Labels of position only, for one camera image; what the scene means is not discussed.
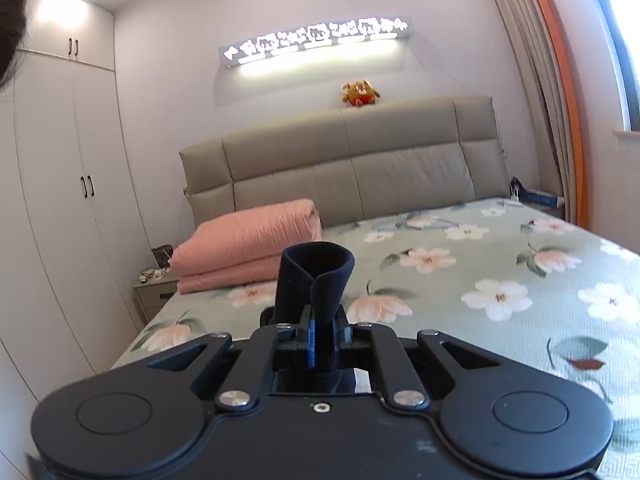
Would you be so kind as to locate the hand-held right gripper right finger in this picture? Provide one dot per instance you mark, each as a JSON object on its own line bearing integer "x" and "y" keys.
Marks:
{"x": 336, "y": 332}

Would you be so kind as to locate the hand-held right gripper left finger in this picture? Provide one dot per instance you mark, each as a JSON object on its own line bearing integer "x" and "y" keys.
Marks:
{"x": 312, "y": 342}

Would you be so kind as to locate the navy blue garment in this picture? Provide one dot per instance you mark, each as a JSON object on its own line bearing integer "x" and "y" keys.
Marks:
{"x": 316, "y": 280}

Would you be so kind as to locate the folded pink quilt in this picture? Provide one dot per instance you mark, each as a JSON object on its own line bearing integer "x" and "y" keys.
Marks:
{"x": 245, "y": 245}

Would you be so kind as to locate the bed with floral green sheet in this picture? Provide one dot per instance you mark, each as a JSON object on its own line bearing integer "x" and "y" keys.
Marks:
{"x": 450, "y": 280}

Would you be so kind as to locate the beige padded headboard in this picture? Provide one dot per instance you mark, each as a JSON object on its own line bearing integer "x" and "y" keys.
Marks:
{"x": 345, "y": 170}

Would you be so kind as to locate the grey nightstand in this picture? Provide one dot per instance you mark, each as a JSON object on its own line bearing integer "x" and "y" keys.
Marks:
{"x": 152, "y": 297}

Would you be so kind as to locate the dark patterned item on nightstand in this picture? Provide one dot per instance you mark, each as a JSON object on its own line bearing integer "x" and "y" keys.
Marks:
{"x": 162, "y": 256}

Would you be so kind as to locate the small clutter on nightstand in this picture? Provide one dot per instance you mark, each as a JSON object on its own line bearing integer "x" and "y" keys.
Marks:
{"x": 150, "y": 274}

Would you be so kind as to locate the brown plush toy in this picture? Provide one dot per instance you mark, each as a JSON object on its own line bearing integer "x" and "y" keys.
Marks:
{"x": 359, "y": 93}

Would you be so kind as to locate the blue box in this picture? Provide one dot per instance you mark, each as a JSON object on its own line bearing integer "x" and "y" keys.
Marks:
{"x": 541, "y": 198}

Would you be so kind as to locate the white built-in wardrobe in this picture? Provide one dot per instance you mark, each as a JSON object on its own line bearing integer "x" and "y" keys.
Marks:
{"x": 55, "y": 200}

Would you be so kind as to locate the beige curtain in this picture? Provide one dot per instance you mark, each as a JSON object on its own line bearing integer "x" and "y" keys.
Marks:
{"x": 535, "y": 75}

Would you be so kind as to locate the orange curtain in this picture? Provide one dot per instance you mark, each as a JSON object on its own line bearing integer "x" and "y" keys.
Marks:
{"x": 562, "y": 75}

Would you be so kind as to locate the person's dark hair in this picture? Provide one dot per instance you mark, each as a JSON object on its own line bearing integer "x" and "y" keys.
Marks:
{"x": 11, "y": 15}

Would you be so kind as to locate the lit wall light strip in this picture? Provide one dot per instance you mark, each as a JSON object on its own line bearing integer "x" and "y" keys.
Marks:
{"x": 315, "y": 40}

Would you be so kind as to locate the window frame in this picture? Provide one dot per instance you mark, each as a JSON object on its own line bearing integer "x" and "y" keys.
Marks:
{"x": 620, "y": 50}

